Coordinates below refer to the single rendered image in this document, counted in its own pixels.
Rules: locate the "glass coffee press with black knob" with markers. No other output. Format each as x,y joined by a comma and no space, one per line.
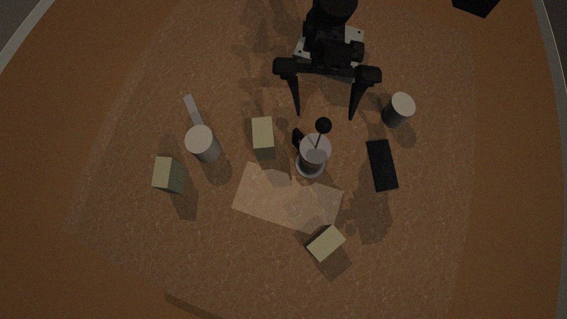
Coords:
314,149

